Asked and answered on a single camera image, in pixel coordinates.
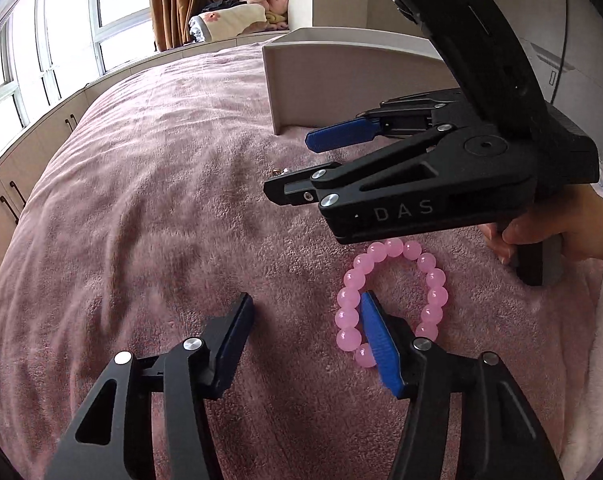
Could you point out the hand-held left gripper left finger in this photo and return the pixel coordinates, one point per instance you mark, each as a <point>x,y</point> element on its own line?
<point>234,330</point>

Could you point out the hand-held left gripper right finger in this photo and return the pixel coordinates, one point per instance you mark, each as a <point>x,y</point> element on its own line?
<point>381,345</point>

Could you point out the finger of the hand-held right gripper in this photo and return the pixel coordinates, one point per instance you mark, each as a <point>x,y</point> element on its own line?
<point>339,135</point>
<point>296,187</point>

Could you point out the small silver stud earrings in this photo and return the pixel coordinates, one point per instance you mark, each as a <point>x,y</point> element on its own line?
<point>279,172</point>

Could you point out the white storage box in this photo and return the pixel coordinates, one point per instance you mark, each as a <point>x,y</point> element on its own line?
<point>301,85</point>

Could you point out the person's right hand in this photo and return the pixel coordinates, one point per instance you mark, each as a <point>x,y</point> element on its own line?
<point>586,225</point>

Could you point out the pink plush blanket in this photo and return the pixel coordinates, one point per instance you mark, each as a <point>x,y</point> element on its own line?
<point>274,7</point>

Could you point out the white wardrobe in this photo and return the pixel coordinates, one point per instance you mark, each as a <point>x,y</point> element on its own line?
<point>581,35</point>

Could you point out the cream floral blanket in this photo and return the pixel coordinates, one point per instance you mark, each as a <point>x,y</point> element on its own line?
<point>231,22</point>

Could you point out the pink fleece blanket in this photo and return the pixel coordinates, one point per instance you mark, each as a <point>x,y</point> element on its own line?
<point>131,210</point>

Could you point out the dark cloth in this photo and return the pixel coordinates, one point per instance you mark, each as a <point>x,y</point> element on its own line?
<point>221,5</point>

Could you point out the brown curtain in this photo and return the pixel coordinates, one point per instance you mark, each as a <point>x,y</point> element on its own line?
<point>181,0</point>

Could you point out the bay window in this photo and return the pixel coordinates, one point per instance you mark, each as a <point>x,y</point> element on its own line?
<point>66,25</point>

